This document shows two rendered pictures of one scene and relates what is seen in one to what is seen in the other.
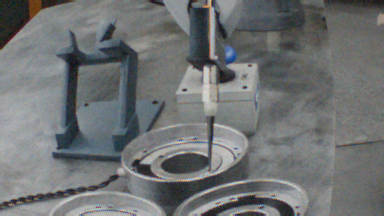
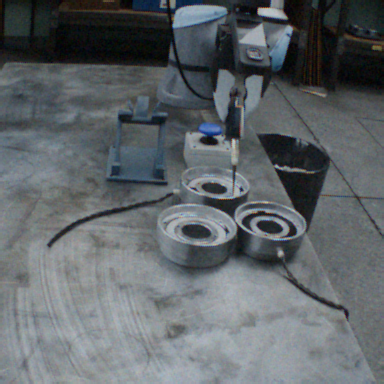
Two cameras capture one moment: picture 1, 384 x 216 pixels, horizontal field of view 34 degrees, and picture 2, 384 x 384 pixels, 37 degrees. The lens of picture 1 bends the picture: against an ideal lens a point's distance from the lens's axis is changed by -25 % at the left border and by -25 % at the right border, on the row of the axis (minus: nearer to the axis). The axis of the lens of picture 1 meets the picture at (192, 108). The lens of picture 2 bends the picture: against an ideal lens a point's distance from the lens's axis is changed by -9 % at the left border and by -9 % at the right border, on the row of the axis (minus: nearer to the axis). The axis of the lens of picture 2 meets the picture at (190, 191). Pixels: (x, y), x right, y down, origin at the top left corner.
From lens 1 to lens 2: 0.43 m
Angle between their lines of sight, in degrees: 21
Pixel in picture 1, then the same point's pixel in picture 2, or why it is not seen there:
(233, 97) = (221, 153)
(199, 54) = (235, 133)
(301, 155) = (264, 191)
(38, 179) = (104, 197)
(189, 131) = (207, 170)
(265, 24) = (199, 105)
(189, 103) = (197, 154)
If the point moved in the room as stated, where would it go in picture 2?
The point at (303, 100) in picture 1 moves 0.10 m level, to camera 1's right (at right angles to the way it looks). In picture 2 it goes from (247, 158) to (293, 157)
